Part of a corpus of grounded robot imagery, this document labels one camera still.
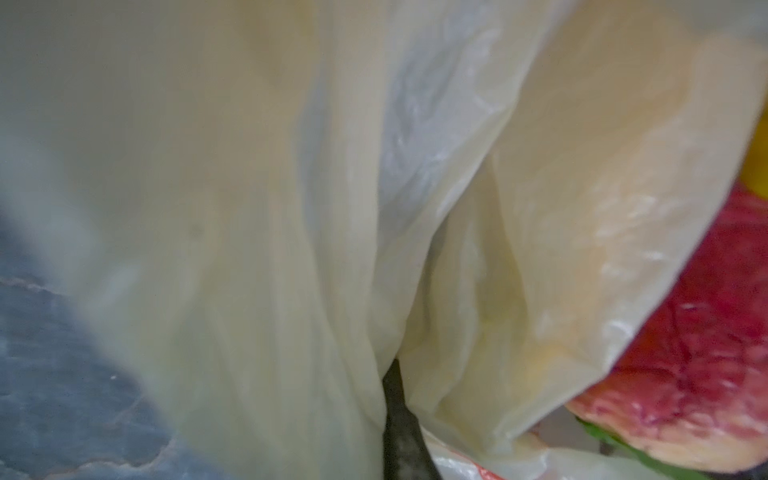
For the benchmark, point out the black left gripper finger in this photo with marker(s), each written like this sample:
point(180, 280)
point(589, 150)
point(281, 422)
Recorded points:
point(405, 453)

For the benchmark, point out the cream plastic bag orange prints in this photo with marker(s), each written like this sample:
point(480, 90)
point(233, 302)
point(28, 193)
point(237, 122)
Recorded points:
point(256, 207)

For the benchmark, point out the red yellow fake apple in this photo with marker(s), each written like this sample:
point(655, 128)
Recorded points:
point(690, 391)

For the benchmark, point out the yellow fake lemon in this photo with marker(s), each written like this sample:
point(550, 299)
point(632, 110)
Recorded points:
point(754, 172)

